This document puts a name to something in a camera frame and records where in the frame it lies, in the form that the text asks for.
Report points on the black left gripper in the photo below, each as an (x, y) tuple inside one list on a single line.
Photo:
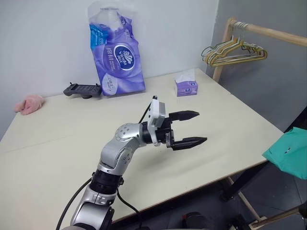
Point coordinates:
[(165, 135)]

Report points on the green shorts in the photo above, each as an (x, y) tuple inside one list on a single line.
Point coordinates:
[(290, 155)]

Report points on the purple tissue pack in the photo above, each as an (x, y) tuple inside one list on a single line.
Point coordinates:
[(187, 88)]

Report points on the black metal table leg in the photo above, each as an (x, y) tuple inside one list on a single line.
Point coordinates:
[(239, 184)]

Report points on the purple toilet paper pack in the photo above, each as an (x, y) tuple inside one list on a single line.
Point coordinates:
[(120, 72)]

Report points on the dark rounded shape red mark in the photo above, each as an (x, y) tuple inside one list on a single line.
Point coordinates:
[(195, 221)]

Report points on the black handheld controller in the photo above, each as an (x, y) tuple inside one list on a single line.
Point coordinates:
[(81, 90)]

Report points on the wooden garment rack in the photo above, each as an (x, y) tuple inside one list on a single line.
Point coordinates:
[(263, 30)]

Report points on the pink fluffy cloth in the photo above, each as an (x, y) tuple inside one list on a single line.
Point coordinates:
[(30, 104)]

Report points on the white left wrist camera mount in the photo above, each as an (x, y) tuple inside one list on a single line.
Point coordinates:
[(156, 112)]

